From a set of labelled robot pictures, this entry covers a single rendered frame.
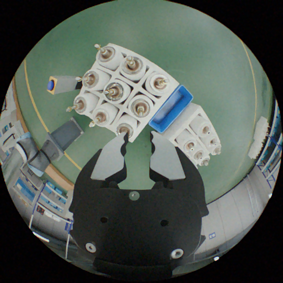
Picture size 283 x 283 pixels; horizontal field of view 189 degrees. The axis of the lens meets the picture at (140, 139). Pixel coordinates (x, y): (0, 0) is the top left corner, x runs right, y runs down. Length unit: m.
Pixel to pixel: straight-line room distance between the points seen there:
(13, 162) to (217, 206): 6.80
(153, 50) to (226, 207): 6.85
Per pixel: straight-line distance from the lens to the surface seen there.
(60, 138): 0.67
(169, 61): 0.64
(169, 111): 0.61
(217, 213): 6.45
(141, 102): 0.32
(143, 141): 0.69
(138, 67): 0.33
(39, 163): 0.61
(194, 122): 0.48
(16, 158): 0.55
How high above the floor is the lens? 0.57
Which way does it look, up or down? 58 degrees down
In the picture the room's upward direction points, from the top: 179 degrees counter-clockwise
